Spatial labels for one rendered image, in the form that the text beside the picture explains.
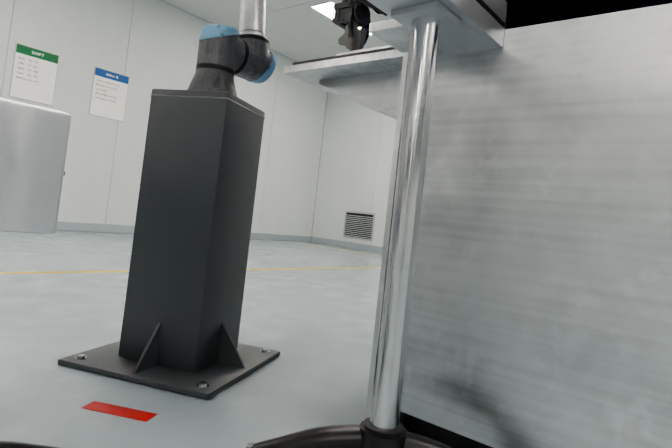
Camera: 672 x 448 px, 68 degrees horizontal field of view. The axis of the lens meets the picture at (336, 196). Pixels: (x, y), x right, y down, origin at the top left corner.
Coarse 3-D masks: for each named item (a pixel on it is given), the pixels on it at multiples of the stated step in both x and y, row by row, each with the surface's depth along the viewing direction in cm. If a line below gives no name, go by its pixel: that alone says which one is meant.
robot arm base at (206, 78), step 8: (200, 64) 148; (208, 64) 147; (216, 64) 147; (200, 72) 147; (208, 72) 147; (216, 72) 147; (224, 72) 148; (232, 72) 151; (192, 80) 150; (200, 80) 146; (208, 80) 146; (216, 80) 147; (224, 80) 148; (232, 80) 151; (192, 88) 146; (200, 88) 145; (208, 88) 145; (216, 88) 146; (224, 88) 147; (232, 88) 150
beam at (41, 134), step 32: (0, 128) 44; (32, 128) 46; (64, 128) 48; (0, 160) 44; (32, 160) 46; (64, 160) 49; (0, 192) 45; (32, 192) 47; (0, 224) 45; (32, 224) 47
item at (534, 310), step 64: (448, 64) 105; (512, 64) 96; (576, 64) 88; (640, 64) 82; (448, 128) 103; (512, 128) 94; (576, 128) 87; (640, 128) 81; (448, 192) 102; (512, 192) 93; (576, 192) 86; (640, 192) 80; (448, 256) 100; (512, 256) 92; (576, 256) 85; (640, 256) 79; (448, 320) 99; (512, 320) 91; (576, 320) 84; (640, 320) 78; (448, 384) 97; (512, 384) 90; (576, 384) 83; (640, 384) 77
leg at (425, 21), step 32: (416, 32) 84; (416, 64) 84; (416, 96) 83; (416, 128) 83; (416, 160) 83; (416, 192) 83; (416, 224) 83; (384, 288) 83; (384, 320) 82; (384, 352) 82; (384, 384) 81; (384, 416) 81
